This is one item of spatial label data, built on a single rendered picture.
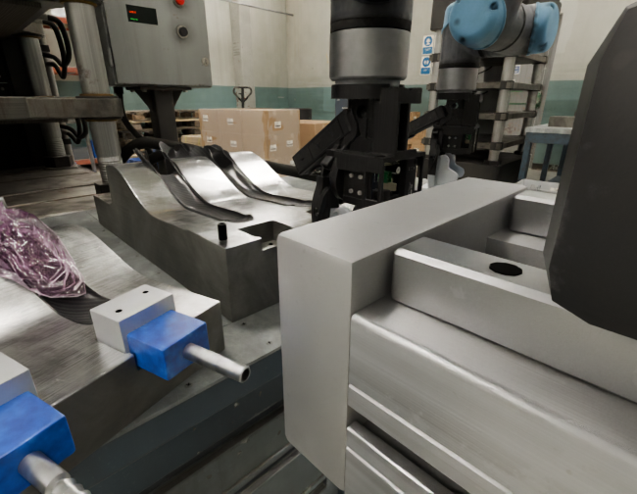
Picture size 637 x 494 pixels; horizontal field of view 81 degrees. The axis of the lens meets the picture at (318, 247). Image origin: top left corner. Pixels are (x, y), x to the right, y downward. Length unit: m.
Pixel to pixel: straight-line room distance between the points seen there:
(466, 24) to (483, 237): 0.51
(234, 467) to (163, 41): 1.12
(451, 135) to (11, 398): 0.77
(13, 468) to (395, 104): 0.35
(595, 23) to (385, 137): 6.58
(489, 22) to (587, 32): 6.27
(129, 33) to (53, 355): 1.04
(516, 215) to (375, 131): 0.21
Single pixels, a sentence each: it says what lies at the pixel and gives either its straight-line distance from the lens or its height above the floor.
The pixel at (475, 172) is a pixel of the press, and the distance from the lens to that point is 4.41.
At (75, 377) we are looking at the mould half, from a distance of 0.32.
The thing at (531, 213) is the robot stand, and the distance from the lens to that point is 0.19.
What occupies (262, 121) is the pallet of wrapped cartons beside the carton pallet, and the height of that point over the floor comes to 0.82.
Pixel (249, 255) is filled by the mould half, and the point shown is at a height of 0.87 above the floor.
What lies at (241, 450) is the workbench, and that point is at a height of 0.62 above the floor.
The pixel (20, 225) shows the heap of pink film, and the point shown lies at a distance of 0.49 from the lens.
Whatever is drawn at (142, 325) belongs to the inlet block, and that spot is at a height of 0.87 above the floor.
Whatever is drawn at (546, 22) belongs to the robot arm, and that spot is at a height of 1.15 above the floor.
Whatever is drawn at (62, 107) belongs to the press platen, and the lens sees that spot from 1.11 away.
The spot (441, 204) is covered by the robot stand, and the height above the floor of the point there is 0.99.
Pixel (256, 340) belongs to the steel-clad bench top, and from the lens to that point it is 0.41.
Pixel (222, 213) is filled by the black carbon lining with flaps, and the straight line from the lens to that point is 0.56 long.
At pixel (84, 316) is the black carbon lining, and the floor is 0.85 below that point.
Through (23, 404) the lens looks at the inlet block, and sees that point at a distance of 0.29.
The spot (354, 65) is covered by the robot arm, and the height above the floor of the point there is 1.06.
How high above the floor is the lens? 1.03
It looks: 21 degrees down
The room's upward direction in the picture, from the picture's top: straight up
